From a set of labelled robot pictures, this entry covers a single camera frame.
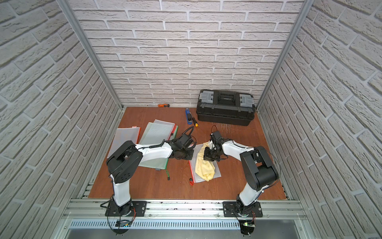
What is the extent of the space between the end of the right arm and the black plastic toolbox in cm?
26

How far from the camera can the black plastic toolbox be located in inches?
39.1

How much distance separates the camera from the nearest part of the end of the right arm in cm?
71
